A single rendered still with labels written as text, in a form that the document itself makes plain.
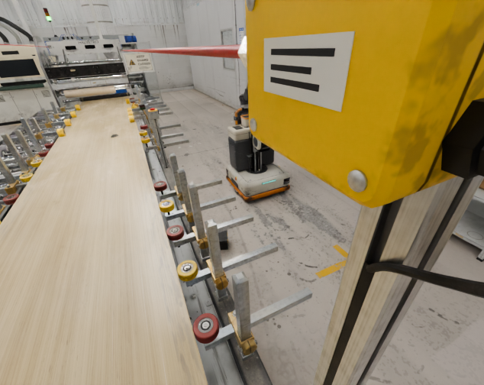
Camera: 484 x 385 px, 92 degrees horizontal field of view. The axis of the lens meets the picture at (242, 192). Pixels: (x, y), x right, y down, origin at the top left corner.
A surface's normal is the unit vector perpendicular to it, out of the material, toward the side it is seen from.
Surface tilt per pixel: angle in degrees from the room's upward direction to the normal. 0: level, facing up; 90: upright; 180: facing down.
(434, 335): 0
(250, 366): 0
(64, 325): 0
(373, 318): 90
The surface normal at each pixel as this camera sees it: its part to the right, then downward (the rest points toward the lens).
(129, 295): -0.05, -0.84
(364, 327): -0.91, 0.26
